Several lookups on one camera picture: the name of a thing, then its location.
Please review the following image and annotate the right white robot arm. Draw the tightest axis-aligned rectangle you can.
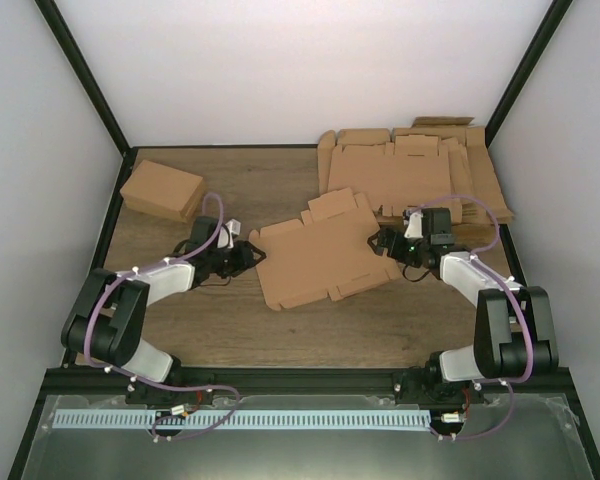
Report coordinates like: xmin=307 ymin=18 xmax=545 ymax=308
xmin=367 ymin=208 xmax=559 ymax=403

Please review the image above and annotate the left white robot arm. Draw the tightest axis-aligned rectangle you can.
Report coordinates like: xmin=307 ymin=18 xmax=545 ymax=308
xmin=61 ymin=216 xmax=267 ymax=404

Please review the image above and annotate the folded brown cardboard box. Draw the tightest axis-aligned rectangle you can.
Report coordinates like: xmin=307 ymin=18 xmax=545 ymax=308
xmin=120 ymin=160 xmax=207 ymax=223

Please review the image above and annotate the stack of flat cardboard blanks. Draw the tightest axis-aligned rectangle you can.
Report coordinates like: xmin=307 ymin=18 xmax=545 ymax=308
xmin=317 ymin=117 xmax=514 ymax=225

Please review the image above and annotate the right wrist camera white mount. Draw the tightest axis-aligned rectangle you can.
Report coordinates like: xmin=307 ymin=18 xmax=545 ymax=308
xmin=404 ymin=209 xmax=424 ymax=240

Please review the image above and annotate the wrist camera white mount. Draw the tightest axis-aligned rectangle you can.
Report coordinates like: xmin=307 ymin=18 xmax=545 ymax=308
xmin=404 ymin=209 xmax=424 ymax=240
xmin=217 ymin=219 xmax=241 ymax=249

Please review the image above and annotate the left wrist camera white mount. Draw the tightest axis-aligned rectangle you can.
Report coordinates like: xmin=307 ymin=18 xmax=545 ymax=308
xmin=217 ymin=219 xmax=241 ymax=249

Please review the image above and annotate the light blue slotted cable duct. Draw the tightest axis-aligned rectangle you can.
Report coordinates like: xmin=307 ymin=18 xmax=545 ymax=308
xmin=51 ymin=409 xmax=431 ymax=431

